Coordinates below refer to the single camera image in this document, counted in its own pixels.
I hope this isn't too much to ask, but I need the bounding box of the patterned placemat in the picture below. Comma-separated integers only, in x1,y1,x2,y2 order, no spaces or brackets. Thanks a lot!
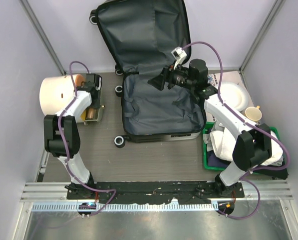
203,70,242,122

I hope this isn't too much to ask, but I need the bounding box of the white cylindrical bin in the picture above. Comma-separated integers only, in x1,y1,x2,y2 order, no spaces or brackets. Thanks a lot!
39,73,104,124

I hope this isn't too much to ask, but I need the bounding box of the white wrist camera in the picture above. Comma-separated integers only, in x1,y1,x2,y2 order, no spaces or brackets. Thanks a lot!
95,74,102,91
171,47,187,69

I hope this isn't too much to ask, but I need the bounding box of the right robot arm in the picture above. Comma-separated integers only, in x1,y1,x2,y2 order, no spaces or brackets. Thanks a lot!
148,59,272,198

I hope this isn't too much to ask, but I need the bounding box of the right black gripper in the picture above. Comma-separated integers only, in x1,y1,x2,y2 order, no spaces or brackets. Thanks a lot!
148,60,195,92

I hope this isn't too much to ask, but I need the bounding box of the yellow cup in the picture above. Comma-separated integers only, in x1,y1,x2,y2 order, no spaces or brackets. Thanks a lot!
245,106,263,123

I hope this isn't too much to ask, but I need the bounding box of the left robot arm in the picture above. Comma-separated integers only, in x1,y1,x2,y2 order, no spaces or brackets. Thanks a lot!
39,72,103,200

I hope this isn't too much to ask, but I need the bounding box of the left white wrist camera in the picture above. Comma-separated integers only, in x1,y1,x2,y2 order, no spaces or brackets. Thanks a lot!
95,74,102,91

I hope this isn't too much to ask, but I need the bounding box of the green plastic tray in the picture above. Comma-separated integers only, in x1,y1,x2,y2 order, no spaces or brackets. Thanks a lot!
201,122,288,179

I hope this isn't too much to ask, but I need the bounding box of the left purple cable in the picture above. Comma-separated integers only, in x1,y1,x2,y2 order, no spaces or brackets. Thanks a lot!
58,60,117,217

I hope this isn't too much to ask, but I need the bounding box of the black garment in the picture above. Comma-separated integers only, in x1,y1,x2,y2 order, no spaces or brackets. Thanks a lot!
253,163,289,180

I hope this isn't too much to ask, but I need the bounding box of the purple garment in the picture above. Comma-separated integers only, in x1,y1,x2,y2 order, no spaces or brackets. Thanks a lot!
205,151,231,169

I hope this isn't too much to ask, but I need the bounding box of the white towel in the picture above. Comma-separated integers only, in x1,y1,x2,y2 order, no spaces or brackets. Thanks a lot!
203,121,283,167

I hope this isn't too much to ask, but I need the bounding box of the orange swing lid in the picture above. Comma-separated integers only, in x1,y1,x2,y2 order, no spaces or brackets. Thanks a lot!
73,74,85,87

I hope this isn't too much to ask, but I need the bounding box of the white paper plate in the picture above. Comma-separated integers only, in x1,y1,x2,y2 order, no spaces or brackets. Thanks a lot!
220,82,249,112

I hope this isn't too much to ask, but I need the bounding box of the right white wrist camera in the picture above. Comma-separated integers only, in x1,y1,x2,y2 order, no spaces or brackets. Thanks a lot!
171,47,187,69

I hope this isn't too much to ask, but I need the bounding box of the brown cosmetic tube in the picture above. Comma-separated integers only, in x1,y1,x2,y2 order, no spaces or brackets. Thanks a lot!
86,108,96,120

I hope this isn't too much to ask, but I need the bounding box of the grey garment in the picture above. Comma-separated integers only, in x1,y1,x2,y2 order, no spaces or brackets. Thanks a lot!
203,121,224,152

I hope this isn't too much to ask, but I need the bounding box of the black white astronaut suitcase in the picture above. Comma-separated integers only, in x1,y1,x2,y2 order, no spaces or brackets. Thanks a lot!
89,0,207,148

